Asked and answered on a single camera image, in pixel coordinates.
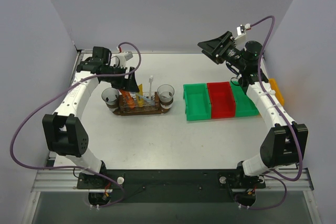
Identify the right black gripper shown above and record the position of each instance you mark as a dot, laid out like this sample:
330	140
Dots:
222	47

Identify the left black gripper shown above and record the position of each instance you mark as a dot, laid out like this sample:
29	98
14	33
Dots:
130	74

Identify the orange toothpaste tube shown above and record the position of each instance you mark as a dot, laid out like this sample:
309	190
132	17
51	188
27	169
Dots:
128	99

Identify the dark smoked plastic cup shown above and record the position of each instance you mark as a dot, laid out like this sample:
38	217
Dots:
111	98

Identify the yellow toothpaste tube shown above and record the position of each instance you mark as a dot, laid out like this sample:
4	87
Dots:
139	96

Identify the white toothbrush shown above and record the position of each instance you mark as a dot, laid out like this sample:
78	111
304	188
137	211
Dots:
151	78

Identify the clear acrylic toothbrush holder rack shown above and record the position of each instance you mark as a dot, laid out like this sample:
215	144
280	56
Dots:
124	107

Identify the light blue toothbrush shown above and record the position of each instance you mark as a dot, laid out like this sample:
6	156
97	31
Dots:
146	100

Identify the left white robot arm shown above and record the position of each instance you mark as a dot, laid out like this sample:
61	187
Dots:
64	132

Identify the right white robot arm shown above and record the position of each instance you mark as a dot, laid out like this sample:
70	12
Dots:
286	140

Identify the brown oval wooden tray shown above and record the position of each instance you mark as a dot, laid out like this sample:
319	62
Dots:
159	110

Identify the red plastic bin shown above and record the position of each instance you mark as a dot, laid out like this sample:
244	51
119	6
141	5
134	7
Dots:
222	100

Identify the left green plastic bin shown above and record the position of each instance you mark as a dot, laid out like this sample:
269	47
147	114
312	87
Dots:
197	103

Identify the green plastic bin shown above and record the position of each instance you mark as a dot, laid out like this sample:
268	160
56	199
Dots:
197	103
244	105

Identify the right green plastic bin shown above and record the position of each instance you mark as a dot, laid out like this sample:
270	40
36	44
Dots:
244	105

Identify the yellow plastic bin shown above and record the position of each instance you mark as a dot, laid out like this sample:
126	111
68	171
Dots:
278	94

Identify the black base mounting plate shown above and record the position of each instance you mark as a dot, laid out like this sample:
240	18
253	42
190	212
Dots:
180	185

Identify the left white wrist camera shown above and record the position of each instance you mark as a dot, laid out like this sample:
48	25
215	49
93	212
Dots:
120	60

